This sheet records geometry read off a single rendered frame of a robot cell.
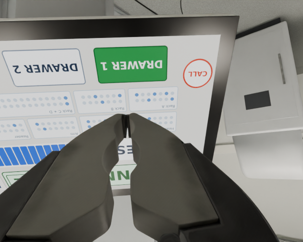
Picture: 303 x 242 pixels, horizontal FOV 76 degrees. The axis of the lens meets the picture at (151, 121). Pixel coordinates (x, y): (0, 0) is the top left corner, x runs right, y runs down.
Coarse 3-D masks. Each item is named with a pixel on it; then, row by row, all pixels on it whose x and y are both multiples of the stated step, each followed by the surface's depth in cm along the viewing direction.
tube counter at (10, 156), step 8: (40, 144) 31; (48, 144) 31; (56, 144) 31; (64, 144) 31; (0, 152) 31; (8, 152) 31; (16, 152) 31; (24, 152) 31; (32, 152) 31; (40, 152) 32; (48, 152) 32; (0, 160) 32; (8, 160) 32; (16, 160) 32; (24, 160) 32; (32, 160) 32; (40, 160) 32
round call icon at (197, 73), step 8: (184, 64) 26; (192, 64) 26; (200, 64) 26; (208, 64) 26; (184, 72) 26; (192, 72) 26; (200, 72) 27; (208, 72) 27; (184, 80) 27; (192, 80) 27; (200, 80) 27; (208, 80) 27; (184, 88) 28; (192, 88) 28; (200, 88) 28
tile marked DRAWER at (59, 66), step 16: (48, 48) 24; (64, 48) 24; (16, 64) 24; (32, 64) 25; (48, 64) 25; (64, 64) 25; (80, 64) 25; (16, 80) 25; (32, 80) 26; (48, 80) 26; (64, 80) 26; (80, 80) 26
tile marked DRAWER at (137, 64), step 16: (96, 48) 24; (112, 48) 24; (128, 48) 24; (144, 48) 24; (160, 48) 25; (96, 64) 25; (112, 64) 25; (128, 64) 25; (144, 64) 26; (160, 64) 26; (112, 80) 26; (128, 80) 26; (144, 80) 27; (160, 80) 27
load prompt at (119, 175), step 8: (120, 168) 34; (128, 168) 35; (8, 176) 34; (16, 176) 34; (112, 176) 35; (120, 176) 35; (128, 176) 36; (8, 184) 35; (112, 184) 36; (120, 184) 37; (128, 184) 37
